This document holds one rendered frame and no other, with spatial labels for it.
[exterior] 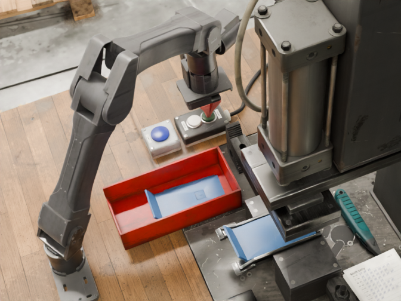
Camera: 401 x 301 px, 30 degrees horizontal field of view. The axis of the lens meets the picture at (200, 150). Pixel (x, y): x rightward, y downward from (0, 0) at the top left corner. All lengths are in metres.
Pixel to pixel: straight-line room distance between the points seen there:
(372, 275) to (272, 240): 0.19
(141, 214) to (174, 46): 0.37
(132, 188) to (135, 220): 0.07
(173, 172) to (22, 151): 0.35
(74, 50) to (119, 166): 1.60
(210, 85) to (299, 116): 0.48
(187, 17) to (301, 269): 0.50
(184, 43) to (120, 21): 1.89
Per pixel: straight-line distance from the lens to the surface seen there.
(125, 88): 1.24
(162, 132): 1.59
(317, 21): 0.97
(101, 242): 1.51
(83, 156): 1.30
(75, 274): 1.47
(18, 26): 3.33
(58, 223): 1.37
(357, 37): 0.94
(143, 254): 1.48
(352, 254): 1.47
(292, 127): 1.06
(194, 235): 1.48
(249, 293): 1.40
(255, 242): 1.37
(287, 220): 1.21
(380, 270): 1.40
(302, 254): 1.36
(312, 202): 1.22
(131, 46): 1.26
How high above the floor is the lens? 2.18
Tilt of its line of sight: 53 degrees down
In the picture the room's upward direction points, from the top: 7 degrees counter-clockwise
